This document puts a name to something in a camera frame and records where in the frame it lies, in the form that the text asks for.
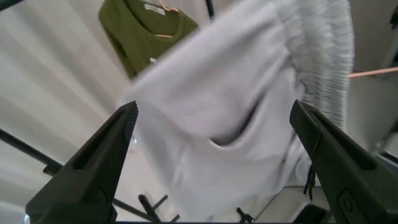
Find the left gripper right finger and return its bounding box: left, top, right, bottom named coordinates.
left=289, top=99, right=398, bottom=223

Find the green garment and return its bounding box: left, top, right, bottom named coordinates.
left=98, top=0, right=200, bottom=80

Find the pale grey garment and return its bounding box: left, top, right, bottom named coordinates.
left=124, top=0, right=356, bottom=222

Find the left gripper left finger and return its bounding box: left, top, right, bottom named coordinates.
left=24, top=101, right=139, bottom=223

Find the black clothes rack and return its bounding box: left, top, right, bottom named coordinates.
left=0, top=0, right=254, bottom=224

